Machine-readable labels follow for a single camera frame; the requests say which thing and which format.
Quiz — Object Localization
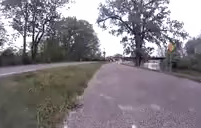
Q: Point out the large lone tree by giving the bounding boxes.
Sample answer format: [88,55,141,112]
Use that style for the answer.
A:
[96,0,190,68]

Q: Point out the grey asphalt path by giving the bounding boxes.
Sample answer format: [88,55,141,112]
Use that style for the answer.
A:
[62,62,201,128]

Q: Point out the row of trees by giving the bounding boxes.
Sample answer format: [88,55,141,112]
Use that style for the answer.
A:
[0,0,104,68]

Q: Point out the grass strip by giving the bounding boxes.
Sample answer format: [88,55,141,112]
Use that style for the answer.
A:
[0,61,106,128]

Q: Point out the yellow sign on pole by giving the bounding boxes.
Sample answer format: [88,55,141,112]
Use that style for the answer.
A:
[166,42,176,73]

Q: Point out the grey side road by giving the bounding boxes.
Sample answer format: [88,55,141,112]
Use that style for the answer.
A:
[0,60,101,80]

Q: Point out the grass verge by water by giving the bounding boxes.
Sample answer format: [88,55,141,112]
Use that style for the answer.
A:
[121,63,201,86]

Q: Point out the trees and bushes by water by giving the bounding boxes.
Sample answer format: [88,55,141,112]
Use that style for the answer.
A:
[159,21,201,74]

